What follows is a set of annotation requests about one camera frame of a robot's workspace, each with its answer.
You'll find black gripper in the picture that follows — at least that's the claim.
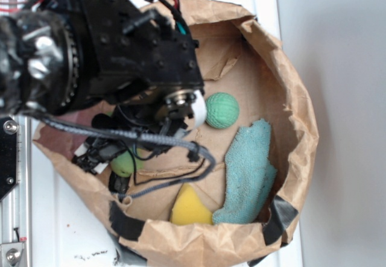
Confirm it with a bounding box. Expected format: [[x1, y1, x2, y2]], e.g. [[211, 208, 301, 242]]
[[72, 0, 208, 174]]

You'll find green plush animal toy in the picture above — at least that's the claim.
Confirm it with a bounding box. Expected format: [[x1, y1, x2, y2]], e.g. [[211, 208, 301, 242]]
[[104, 109, 143, 178]]

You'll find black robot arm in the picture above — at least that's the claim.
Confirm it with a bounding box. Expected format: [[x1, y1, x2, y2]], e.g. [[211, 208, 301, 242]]
[[1, 0, 206, 138]]

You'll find green textured ball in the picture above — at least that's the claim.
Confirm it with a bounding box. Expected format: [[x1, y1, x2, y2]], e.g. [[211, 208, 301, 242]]
[[206, 92, 240, 129]]

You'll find yellow sponge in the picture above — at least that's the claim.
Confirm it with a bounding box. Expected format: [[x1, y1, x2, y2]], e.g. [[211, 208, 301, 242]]
[[169, 184, 213, 225]]

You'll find blue terry cloth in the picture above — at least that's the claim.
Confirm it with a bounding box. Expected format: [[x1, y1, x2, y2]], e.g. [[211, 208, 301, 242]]
[[212, 119, 277, 224]]

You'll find brown paper bag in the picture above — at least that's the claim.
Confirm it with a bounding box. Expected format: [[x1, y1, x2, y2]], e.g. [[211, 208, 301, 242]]
[[34, 0, 319, 266]]

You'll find braided grey cable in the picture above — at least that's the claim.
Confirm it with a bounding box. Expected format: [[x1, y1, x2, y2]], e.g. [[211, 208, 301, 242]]
[[22, 110, 217, 199]]

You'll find black metal bracket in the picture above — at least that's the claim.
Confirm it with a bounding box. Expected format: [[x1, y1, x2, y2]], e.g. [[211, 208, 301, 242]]
[[0, 116, 19, 201]]

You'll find aluminium frame rail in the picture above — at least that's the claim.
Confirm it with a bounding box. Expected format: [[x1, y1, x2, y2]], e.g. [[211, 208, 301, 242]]
[[1, 115, 32, 266]]

